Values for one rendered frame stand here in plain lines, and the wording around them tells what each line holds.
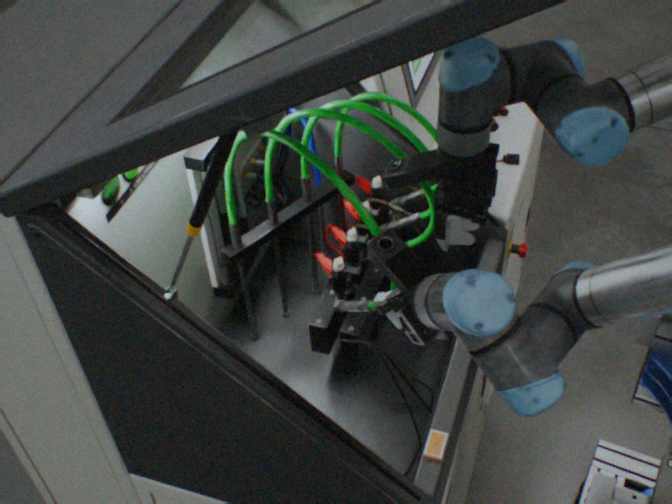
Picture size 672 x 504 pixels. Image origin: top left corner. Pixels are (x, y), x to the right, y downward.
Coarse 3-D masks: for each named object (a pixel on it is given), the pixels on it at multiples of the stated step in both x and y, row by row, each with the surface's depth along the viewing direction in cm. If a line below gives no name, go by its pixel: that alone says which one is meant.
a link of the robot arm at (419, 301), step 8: (424, 280) 104; (432, 280) 101; (424, 288) 102; (416, 296) 104; (424, 296) 101; (416, 304) 103; (424, 304) 101; (416, 312) 104; (424, 312) 101; (424, 320) 103; (432, 328) 104; (440, 328) 101
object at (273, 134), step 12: (276, 132) 119; (240, 144) 128; (288, 144) 118; (300, 144) 117; (312, 156) 116; (228, 168) 134; (324, 168) 116; (228, 180) 137; (336, 180) 115; (228, 192) 139; (348, 192) 115; (228, 204) 141; (360, 204) 115; (228, 216) 144; (360, 216) 116; (372, 228) 116
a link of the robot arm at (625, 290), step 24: (576, 264) 104; (624, 264) 92; (648, 264) 89; (552, 288) 102; (576, 288) 98; (600, 288) 94; (624, 288) 91; (648, 288) 89; (576, 312) 98; (600, 312) 95; (624, 312) 93; (648, 312) 91; (576, 336) 99
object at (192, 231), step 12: (216, 144) 87; (228, 144) 86; (216, 156) 88; (228, 156) 88; (216, 168) 89; (204, 180) 91; (216, 180) 91; (204, 192) 93; (204, 204) 94; (192, 216) 97; (204, 216) 97; (192, 228) 98; (192, 240) 101; (180, 264) 106; (168, 288) 112
